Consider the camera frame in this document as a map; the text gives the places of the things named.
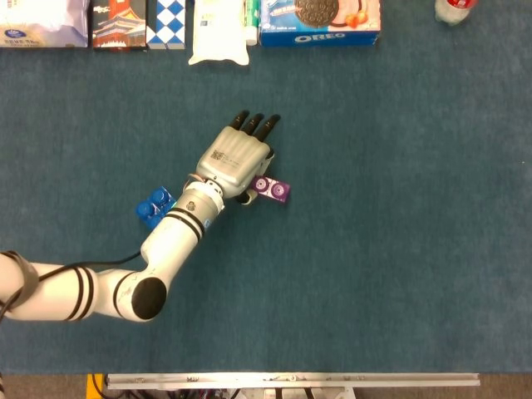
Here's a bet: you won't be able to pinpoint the aluminium profile rail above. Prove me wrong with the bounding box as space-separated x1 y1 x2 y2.
103 372 481 391

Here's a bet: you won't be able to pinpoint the black red pagoda box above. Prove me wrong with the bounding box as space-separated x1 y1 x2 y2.
90 0 147 52

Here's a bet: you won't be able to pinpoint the blue Oreo cookie box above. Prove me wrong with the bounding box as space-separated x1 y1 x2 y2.
258 0 382 47

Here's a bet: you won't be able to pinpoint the blue building block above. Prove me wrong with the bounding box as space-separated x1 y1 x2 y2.
135 185 176 229

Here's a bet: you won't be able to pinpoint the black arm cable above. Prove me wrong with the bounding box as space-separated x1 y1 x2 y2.
0 251 142 321

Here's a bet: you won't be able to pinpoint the green white tube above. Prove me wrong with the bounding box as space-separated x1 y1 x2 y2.
244 0 261 46

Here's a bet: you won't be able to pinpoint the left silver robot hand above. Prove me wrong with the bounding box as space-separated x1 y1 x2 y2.
195 110 282 205

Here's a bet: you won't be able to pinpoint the white lilac tissue pack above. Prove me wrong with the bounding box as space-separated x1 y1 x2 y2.
0 0 91 49

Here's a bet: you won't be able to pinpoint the purple building block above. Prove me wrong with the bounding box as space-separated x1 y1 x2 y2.
249 174 291 204

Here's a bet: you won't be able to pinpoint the white plastic pouch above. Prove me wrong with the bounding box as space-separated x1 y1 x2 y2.
187 0 251 67

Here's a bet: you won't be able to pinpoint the tangled wires under rail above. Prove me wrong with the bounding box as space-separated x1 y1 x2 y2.
124 388 242 399

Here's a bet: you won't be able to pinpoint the blue white checkered box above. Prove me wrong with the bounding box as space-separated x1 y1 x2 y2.
145 0 187 51

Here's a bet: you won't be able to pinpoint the teal felt table cloth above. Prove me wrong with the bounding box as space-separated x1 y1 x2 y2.
0 0 532 375

